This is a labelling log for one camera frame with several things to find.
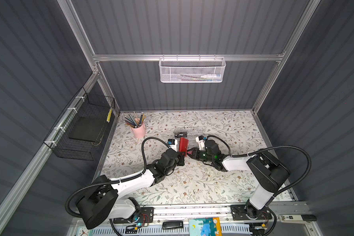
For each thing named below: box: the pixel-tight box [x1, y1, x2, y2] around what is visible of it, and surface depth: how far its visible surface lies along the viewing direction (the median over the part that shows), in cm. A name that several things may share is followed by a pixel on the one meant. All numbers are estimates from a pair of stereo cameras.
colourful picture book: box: [188, 217, 223, 236], surface depth 71 cm
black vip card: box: [174, 131, 188, 139], surface depth 98 cm
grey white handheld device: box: [278, 214, 318, 224], surface depth 71 cm
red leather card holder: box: [178, 137, 190, 157], surface depth 84 cm
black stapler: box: [162, 221, 184, 230], surface depth 70 cm
